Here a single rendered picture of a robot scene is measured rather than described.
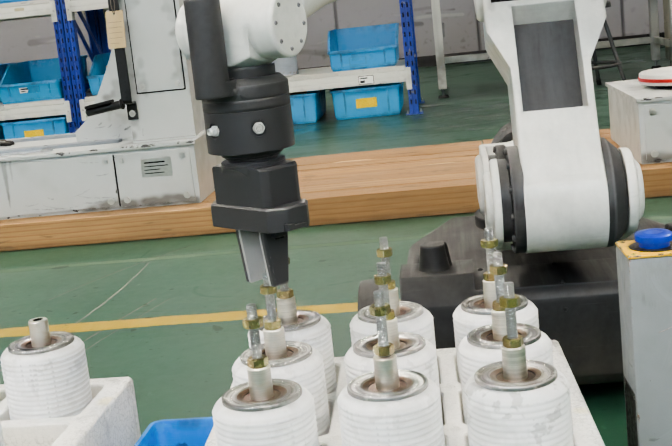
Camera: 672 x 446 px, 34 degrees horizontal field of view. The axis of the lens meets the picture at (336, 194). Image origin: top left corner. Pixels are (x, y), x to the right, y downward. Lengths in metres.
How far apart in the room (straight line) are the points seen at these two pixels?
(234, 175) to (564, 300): 0.61
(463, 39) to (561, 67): 7.90
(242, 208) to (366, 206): 1.95
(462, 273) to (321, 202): 1.51
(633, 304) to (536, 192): 0.26
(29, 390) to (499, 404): 0.56
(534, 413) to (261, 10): 0.44
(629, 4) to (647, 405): 8.38
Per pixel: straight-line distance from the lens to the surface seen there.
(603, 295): 1.54
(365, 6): 9.40
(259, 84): 1.05
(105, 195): 3.23
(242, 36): 1.05
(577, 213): 1.39
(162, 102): 3.21
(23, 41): 10.08
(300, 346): 1.16
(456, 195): 3.01
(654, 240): 1.19
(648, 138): 3.11
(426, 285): 1.54
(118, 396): 1.33
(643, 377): 1.21
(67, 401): 1.30
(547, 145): 1.41
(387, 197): 3.01
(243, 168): 1.07
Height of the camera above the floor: 0.60
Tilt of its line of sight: 10 degrees down
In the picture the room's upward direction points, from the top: 6 degrees counter-clockwise
